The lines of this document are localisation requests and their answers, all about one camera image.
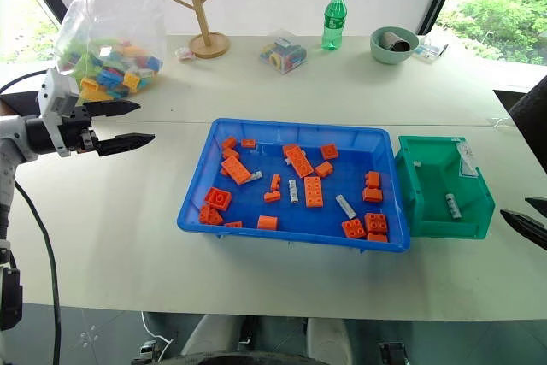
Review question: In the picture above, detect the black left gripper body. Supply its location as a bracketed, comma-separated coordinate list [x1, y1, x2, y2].
[59, 103, 103, 156]

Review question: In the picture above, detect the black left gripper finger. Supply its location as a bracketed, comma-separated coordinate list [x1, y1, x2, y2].
[96, 132, 156, 158]
[83, 99, 142, 119]

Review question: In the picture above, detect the bag of colourful bricks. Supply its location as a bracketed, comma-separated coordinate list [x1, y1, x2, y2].
[52, 0, 168, 103]

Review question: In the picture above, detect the dark flat board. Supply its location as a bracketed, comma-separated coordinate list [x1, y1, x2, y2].
[0, 91, 40, 117]

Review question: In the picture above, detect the clear label on bin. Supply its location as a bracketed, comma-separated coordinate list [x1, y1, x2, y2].
[454, 138, 479, 179]

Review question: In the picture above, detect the small pink white wrapper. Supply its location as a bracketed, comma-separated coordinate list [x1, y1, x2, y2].
[174, 45, 197, 63]

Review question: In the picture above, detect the black chair back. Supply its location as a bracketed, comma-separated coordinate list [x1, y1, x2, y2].
[509, 75, 547, 149]

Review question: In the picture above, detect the green plastic bin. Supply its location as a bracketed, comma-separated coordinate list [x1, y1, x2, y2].
[393, 134, 497, 240]

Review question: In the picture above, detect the black desk surface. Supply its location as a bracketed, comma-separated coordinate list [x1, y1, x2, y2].
[492, 89, 532, 111]

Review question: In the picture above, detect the wooden mug tree stand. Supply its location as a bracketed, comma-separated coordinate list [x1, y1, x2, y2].
[169, 0, 232, 59]

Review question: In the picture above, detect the blue plastic tray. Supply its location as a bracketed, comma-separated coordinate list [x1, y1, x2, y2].
[176, 117, 412, 254]

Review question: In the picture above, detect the small bag of bricks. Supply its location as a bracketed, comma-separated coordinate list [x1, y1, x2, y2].
[257, 29, 309, 76]

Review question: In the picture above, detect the black caster base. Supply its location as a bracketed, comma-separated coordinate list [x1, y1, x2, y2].
[377, 340, 412, 365]

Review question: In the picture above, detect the flat clear plastic case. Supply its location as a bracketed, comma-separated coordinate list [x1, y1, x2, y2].
[411, 35, 450, 63]

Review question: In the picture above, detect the pale green bowl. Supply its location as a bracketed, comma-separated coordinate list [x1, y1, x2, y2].
[369, 25, 421, 66]

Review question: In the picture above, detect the dark grey roll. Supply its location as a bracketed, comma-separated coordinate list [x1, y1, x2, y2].
[380, 31, 412, 53]

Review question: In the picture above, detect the white rounded leg shell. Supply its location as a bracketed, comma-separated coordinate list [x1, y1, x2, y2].
[306, 316, 354, 365]

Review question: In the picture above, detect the green plastic bottle yellow cap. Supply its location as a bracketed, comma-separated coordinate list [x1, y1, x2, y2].
[321, 0, 350, 51]

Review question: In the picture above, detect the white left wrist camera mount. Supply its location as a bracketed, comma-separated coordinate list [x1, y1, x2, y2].
[35, 67, 81, 158]

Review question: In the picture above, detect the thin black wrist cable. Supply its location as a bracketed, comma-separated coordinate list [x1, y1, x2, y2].
[0, 69, 48, 96]

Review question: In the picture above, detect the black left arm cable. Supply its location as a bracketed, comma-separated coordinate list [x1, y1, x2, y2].
[14, 180, 62, 365]

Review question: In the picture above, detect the thin white cable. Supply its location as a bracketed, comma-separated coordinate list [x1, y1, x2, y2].
[140, 309, 174, 351]

